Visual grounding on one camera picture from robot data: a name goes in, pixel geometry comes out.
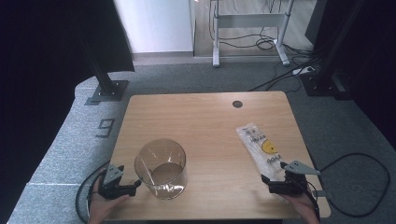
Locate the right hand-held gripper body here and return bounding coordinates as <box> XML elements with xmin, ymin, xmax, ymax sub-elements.
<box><xmin>269</xmin><ymin>160</ymin><xmax>321</xmax><ymax>196</ymax></box>

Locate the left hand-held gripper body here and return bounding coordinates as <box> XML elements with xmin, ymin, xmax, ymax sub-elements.
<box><xmin>98</xmin><ymin>163</ymin><xmax>137</xmax><ymax>201</ymax></box>

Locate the clear plastic bag yellow print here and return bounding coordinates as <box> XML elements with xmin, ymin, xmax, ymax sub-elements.
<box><xmin>235</xmin><ymin>121</ymin><xmax>289</xmax><ymax>183</ymax></box>

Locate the clear glass jar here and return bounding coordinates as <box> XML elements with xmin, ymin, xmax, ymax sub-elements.
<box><xmin>134</xmin><ymin>138</ymin><xmax>189</xmax><ymax>201</ymax></box>

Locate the person's left hand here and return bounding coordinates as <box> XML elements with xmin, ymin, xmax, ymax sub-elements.
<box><xmin>88</xmin><ymin>180</ymin><xmax>131</xmax><ymax>224</ymax></box>

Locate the person's right hand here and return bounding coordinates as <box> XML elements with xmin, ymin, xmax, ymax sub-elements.
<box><xmin>281</xmin><ymin>193</ymin><xmax>320</xmax><ymax>224</ymax></box>

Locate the dark tape floor mark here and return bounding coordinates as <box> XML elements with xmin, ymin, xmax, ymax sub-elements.
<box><xmin>94</xmin><ymin>119</ymin><xmax>116</xmax><ymax>139</ymax></box>

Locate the black metal stand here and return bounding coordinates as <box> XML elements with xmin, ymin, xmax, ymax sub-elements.
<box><xmin>300</xmin><ymin>0</ymin><xmax>366</xmax><ymax>101</ymax></box>
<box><xmin>74</xmin><ymin>27</ymin><xmax>130</xmax><ymax>106</ymax></box>

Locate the white power strip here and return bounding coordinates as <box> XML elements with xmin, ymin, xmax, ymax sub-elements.
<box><xmin>291</xmin><ymin>65</ymin><xmax>316</xmax><ymax>76</ymax></box>

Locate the dark curtain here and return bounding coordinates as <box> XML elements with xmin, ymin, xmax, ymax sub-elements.
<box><xmin>0</xmin><ymin>0</ymin><xmax>135</xmax><ymax>216</ymax></box>
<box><xmin>304</xmin><ymin>0</ymin><xmax>396</xmax><ymax>150</ymax></box>

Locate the white partition panel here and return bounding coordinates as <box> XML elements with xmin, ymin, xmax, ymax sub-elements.
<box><xmin>113</xmin><ymin>0</ymin><xmax>195</xmax><ymax>54</ymax></box>

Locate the left hand-held gripper cable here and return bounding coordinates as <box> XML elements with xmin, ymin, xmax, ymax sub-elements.
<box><xmin>87</xmin><ymin>169</ymin><xmax>108</xmax><ymax>201</ymax></box>

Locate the hand-held gripper cable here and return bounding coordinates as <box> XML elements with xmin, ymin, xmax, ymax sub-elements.
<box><xmin>87</xmin><ymin>169</ymin><xmax>108</xmax><ymax>201</ymax></box>
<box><xmin>298</xmin><ymin>180</ymin><xmax>322</xmax><ymax>222</ymax></box>

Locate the right hand-held gripper cable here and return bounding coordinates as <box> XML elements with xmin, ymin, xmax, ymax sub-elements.
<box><xmin>298</xmin><ymin>180</ymin><xmax>322</xmax><ymax>222</ymax></box>

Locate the black floor cable loop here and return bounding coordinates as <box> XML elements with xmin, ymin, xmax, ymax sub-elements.
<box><xmin>317</xmin><ymin>152</ymin><xmax>391</xmax><ymax>218</ymax></box>
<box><xmin>75</xmin><ymin>160</ymin><xmax>111</xmax><ymax>224</ymax></box>

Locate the black floor cable bundle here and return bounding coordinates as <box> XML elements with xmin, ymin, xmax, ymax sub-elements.
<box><xmin>208</xmin><ymin>0</ymin><xmax>323</xmax><ymax>92</ymax></box>

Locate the white desk frame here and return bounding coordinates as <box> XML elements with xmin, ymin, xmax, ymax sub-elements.
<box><xmin>209</xmin><ymin>0</ymin><xmax>295</xmax><ymax>68</ymax></box>

